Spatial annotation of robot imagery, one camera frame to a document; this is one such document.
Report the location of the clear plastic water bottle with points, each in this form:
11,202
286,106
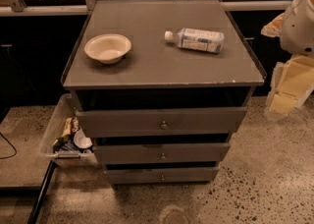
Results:
196,39

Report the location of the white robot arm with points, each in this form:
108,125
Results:
297,31

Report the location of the grey top drawer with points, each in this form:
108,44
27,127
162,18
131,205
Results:
161,122

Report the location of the grey drawer cabinet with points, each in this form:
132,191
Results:
156,74

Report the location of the black floor bar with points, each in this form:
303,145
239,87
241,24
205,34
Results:
42,193

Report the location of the white cup in bin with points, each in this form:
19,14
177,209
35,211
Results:
81,141

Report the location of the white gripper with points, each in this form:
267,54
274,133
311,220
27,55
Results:
299,27

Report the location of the snack bag in bin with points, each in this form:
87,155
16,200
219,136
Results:
71,126

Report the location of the clear plastic storage bin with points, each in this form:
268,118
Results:
63,110

